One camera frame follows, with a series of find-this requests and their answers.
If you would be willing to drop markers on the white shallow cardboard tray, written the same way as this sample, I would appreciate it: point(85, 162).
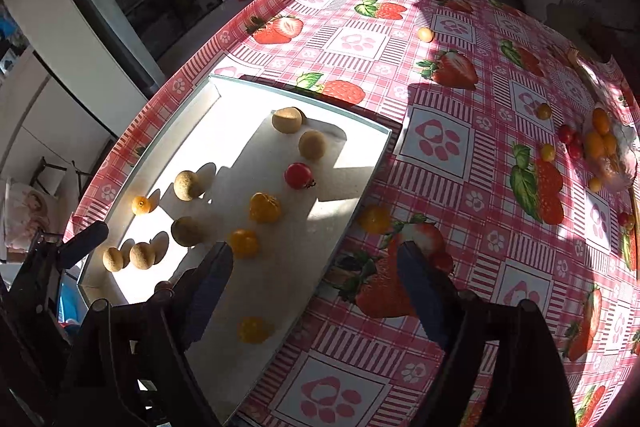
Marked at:
point(320, 202)

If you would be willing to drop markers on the orange kumquat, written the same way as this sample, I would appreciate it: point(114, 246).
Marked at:
point(594, 145)
point(610, 145)
point(600, 122)

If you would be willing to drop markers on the clear plastic bag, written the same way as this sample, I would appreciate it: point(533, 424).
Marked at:
point(620, 162)

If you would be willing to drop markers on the red cherry tomato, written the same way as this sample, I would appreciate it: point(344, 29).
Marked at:
point(575, 150)
point(298, 175)
point(566, 134)
point(622, 219)

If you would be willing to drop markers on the printed picture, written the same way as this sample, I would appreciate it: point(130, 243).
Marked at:
point(27, 213)

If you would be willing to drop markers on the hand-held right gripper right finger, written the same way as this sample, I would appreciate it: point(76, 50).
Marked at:
point(425, 302)

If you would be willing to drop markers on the brown longan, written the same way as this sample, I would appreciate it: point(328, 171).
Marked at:
point(287, 120)
point(312, 144)
point(113, 259)
point(141, 255)
point(187, 185)
point(186, 231)

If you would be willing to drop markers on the strawberry print checked tablecloth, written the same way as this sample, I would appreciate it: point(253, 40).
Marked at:
point(435, 142)

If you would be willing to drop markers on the orange cherry tomato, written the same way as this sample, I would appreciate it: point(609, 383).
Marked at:
point(374, 218)
point(243, 243)
point(253, 330)
point(265, 207)

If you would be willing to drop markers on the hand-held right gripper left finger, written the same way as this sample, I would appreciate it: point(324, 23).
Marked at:
point(205, 302)

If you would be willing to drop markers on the white tall cabinet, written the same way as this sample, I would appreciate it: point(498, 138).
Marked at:
point(75, 42)

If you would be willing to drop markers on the small yellow cherry tomato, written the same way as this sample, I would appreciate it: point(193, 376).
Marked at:
point(595, 184)
point(547, 152)
point(425, 34)
point(141, 205)
point(631, 223)
point(544, 111)

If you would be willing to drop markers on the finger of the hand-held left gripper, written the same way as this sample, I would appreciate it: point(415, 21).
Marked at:
point(82, 243)

